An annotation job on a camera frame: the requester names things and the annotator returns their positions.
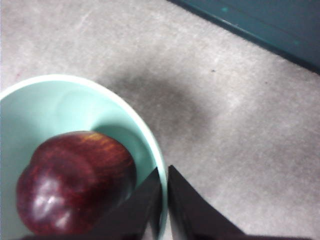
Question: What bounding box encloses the black rectangular tray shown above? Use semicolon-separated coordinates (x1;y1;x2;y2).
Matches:
166;0;320;76

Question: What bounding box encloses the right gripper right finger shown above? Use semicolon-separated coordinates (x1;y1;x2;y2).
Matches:
167;164;320;240

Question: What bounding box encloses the dark red plum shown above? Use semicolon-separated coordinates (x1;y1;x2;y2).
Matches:
16;130;137;235

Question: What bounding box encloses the teal ribbed bowl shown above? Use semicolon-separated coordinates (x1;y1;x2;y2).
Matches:
0;74;168;240

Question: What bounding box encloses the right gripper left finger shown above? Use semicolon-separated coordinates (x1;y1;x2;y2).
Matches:
22;167;162;240

